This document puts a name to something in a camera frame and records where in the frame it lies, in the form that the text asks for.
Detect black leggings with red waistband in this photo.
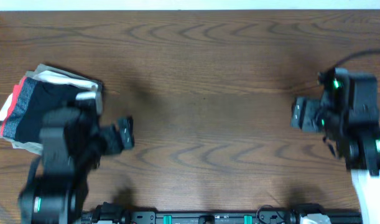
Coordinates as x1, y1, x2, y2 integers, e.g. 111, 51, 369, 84
0, 76, 97, 144

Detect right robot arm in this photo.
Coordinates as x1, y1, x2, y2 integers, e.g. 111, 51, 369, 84
290, 96, 380, 223

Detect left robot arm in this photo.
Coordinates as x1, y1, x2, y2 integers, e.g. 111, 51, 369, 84
18, 107, 134, 223

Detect beige folded garment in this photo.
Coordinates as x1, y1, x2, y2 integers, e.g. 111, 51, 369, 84
0, 64, 103, 155

